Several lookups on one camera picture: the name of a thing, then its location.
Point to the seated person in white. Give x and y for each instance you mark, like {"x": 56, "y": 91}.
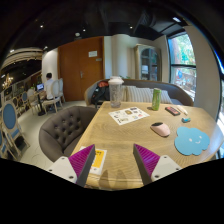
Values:
{"x": 47, "y": 87}

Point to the blue cloud mouse pad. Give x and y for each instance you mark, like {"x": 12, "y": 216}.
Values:
{"x": 191, "y": 141}

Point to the black and red phone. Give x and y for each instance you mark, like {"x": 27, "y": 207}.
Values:
{"x": 172, "y": 111}

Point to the white sticker sheet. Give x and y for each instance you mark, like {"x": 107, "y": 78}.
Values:
{"x": 128, "y": 115}

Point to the yellow and white card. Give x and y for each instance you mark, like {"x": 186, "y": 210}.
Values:
{"x": 97, "y": 162}

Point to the striped cushion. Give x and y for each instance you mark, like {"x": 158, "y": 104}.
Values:
{"x": 135, "y": 94}

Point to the green drink can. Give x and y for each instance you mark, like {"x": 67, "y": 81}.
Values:
{"x": 156, "y": 99}

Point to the blue backed white chair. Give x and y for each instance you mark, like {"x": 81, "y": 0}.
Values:
{"x": 11, "y": 125}

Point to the large window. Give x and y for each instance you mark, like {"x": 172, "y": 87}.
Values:
{"x": 183, "y": 63}

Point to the laptop computer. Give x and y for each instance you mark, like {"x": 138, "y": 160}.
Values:
{"x": 40, "y": 87}

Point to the grey sofa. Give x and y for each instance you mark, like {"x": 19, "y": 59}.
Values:
{"x": 177, "y": 95}

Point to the white dining chair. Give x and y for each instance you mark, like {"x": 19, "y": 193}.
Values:
{"x": 55, "y": 90}

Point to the wooden double door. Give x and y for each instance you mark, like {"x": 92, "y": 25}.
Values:
{"x": 80, "y": 64}

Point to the black backpack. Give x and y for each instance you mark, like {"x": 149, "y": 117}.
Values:
{"x": 101, "y": 93}

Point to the glass door cabinet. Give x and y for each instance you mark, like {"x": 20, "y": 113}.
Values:
{"x": 148, "y": 62}

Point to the clear plastic shaker bottle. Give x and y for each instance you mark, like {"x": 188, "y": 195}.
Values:
{"x": 115, "y": 89}

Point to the grey tufted armchair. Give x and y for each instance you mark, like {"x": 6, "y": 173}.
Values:
{"x": 59, "y": 135}

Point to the pink computer mouse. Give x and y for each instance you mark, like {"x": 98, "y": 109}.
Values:
{"x": 161, "y": 129}

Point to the small blue eraser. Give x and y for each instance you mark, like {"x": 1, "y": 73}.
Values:
{"x": 185, "y": 120}

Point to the beige pen case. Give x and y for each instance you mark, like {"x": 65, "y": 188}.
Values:
{"x": 182, "y": 109}

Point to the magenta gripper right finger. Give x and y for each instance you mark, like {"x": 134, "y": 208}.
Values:
{"x": 153, "y": 167}

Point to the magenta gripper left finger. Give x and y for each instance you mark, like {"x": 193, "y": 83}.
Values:
{"x": 76, "y": 167}

